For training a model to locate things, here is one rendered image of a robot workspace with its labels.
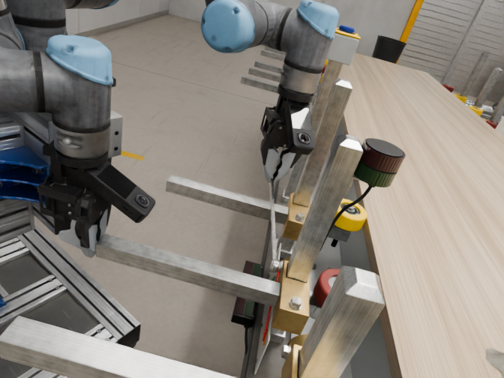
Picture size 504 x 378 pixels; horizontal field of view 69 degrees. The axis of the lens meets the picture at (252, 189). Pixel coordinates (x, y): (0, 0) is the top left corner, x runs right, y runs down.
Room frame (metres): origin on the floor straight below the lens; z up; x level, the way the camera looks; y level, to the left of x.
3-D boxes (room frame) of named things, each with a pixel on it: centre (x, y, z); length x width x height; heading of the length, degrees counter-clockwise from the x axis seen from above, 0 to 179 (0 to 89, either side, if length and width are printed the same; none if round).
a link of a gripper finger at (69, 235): (0.44, 0.26, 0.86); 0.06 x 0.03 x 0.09; 90
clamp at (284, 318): (0.47, -0.12, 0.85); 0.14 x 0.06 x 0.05; 0
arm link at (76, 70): (0.45, 0.26, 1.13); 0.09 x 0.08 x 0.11; 127
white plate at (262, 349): (0.52, -0.09, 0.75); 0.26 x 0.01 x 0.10; 0
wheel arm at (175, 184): (0.70, -0.03, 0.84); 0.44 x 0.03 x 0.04; 90
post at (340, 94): (0.74, -0.12, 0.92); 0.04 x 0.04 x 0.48; 0
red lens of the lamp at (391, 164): (0.49, -0.16, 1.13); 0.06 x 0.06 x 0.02
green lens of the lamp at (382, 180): (0.49, -0.16, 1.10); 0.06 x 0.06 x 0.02
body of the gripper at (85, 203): (0.46, 0.26, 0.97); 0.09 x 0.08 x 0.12; 90
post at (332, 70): (1.00, -0.12, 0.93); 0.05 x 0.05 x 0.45; 0
